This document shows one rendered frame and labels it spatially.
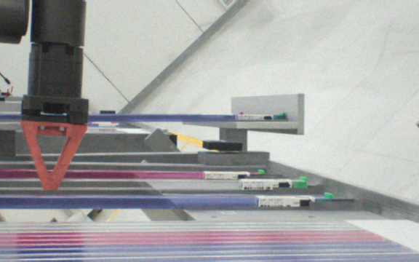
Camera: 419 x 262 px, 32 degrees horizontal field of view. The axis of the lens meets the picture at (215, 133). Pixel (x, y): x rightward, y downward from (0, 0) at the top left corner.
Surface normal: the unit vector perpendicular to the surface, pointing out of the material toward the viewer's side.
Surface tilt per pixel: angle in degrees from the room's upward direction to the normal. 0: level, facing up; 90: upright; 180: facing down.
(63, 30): 95
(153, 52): 90
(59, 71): 92
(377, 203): 45
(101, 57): 90
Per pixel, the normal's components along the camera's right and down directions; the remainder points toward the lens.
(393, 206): -0.97, -0.03
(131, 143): 0.25, 0.06
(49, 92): -0.04, 0.05
